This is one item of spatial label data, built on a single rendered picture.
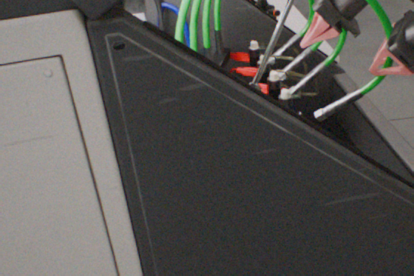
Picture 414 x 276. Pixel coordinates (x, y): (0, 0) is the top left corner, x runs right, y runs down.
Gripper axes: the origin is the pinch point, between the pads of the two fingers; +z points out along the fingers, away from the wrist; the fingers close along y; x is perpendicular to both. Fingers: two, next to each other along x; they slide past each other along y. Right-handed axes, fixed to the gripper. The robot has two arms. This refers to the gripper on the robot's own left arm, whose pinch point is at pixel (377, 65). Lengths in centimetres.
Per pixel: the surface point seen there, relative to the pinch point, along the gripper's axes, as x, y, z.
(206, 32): -24.6, -5.5, 27.9
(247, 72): -11.7, -10.0, 33.8
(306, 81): -2.3, -8.8, 22.6
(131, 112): -28.2, 40.1, -2.3
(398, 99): 88, -161, 135
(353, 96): 1.0, 3.8, 5.5
